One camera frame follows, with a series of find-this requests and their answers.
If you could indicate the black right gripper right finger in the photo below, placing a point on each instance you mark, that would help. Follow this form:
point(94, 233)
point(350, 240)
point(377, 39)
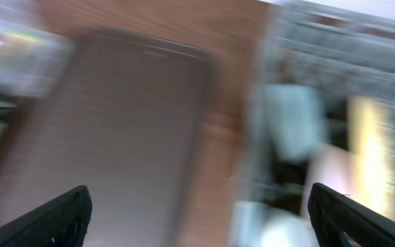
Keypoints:
point(337, 219)

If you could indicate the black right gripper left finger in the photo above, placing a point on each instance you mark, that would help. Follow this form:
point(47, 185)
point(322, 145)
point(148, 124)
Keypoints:
point(61, 222)

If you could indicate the white bowl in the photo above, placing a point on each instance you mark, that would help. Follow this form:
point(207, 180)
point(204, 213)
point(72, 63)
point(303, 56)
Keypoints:
point(330, 167)

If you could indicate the white cup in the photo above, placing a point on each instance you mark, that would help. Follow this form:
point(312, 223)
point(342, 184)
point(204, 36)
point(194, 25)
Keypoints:
point(255, 224)

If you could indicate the yellow plate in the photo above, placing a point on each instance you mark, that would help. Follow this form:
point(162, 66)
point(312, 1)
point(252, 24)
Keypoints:
point(372, 165)

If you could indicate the blue bowl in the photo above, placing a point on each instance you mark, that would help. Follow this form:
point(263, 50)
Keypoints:
point(294, 120)

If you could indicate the grey dishwasher rack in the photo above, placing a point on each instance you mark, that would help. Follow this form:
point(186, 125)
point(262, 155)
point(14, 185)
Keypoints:
point(339, 48)

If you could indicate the dark brown serving tray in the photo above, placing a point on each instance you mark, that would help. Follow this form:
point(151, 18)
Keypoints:
point(123, 121)

